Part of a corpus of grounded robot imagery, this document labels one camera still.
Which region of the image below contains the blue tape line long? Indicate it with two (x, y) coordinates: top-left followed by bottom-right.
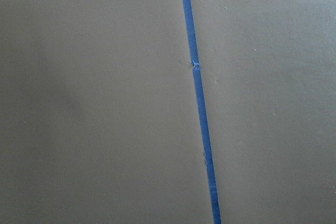
(182, 0), (222, 224)

